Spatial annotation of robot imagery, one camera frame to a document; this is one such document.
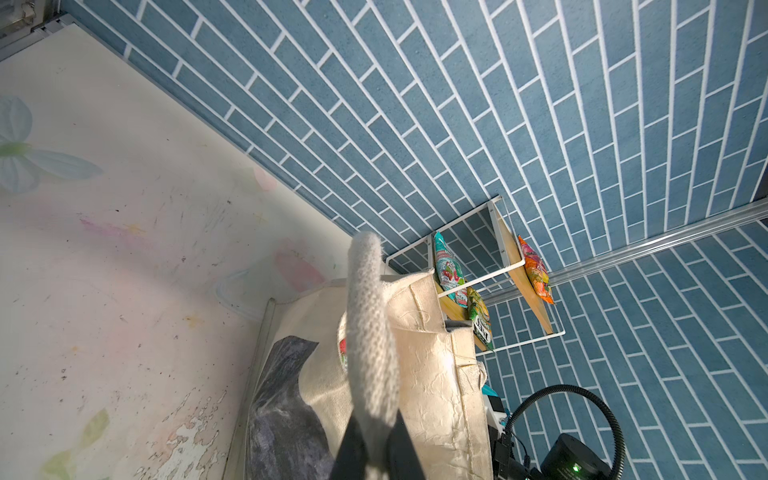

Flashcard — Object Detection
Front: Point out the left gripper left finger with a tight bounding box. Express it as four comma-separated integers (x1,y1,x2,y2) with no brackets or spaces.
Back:
329,416,368,480

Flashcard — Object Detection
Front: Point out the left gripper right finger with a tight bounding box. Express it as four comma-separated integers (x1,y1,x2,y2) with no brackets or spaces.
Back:
386,411,426,480

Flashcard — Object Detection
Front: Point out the beige canvas grocery bag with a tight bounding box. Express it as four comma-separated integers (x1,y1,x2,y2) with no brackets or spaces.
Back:
225,232,492,479

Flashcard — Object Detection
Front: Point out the teal snack bag top shelf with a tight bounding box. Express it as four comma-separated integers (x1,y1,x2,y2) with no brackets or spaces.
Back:
338,338,348,372

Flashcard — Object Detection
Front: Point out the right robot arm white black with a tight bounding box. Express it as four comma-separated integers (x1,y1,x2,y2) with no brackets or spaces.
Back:
489,384,626,480

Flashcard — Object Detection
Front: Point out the teal red snack bag lower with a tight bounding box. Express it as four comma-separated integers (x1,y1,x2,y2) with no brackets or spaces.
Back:
433,232,468,308

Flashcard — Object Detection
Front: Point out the pink yellow snack bag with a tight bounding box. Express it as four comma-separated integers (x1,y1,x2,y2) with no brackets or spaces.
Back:
517,236,554,304

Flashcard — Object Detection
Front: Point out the wooden two-tier shelf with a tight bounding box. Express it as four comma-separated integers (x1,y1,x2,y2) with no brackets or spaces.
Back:
385,196,566,355

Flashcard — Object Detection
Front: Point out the floral table mat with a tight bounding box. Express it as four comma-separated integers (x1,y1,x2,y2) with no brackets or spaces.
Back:
1,23,350,479

